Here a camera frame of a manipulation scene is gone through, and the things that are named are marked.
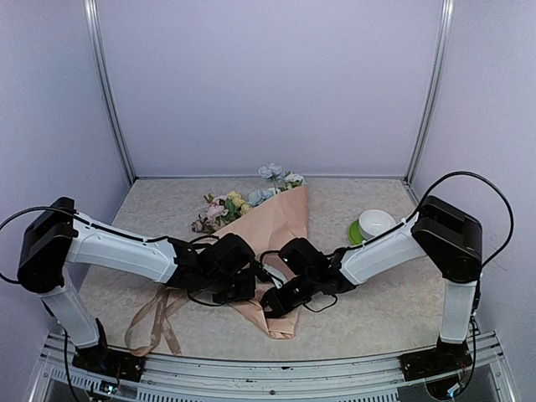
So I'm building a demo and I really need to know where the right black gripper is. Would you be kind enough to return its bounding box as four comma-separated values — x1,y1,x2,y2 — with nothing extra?
254,271,318,318

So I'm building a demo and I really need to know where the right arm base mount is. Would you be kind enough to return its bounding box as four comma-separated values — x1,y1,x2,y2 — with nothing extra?
399,338,472,381

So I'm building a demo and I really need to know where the white ceramic bowl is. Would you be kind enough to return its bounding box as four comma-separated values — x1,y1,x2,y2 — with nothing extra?
358,209,396,240

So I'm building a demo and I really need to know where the dried mauve flower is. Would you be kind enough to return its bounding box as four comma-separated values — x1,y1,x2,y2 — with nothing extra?
191,214,217,235

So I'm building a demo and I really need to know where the pink wrapping paper sheet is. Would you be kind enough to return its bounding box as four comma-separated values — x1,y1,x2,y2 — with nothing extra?
167,184,310,341

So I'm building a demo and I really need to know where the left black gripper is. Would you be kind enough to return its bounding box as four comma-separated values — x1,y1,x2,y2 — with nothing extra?
204,267,255,304

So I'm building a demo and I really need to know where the right aluminium frame post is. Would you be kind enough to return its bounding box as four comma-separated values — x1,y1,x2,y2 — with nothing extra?
405,0,455,187

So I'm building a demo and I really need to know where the aluminium frame post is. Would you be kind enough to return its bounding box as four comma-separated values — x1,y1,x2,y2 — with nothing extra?
405,0,455,187
83,0,137,187

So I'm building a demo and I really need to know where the pink rose stem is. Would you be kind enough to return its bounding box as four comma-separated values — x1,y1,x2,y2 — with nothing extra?
204,193,237,227

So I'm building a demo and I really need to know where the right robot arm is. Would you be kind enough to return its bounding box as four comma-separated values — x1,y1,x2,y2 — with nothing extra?
260,196,482,372

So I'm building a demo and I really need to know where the left aluminium frame post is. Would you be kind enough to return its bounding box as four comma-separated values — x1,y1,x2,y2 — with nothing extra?
83,0,137,187

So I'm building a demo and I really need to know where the tan ribbon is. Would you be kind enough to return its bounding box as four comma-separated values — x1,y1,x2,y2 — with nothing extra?
124,286,188,357

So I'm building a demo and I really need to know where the white pink flower stem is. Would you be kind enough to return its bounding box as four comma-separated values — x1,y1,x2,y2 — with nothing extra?
283,172,306,189

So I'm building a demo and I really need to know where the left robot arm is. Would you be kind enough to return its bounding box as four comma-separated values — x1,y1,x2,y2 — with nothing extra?
17,197,257,373

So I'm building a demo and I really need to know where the yellow rose bunch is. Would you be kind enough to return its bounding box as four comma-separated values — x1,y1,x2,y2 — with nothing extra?
224,191,253,219

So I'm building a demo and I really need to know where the front aluminium rail base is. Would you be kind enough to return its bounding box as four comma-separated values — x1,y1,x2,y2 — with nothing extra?
28,330,516,402

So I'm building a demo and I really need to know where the green plate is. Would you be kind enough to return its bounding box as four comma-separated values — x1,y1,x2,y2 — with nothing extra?
348,219,363,245

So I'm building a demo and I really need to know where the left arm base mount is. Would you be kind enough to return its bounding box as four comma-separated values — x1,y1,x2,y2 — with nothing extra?
72,318,146,383

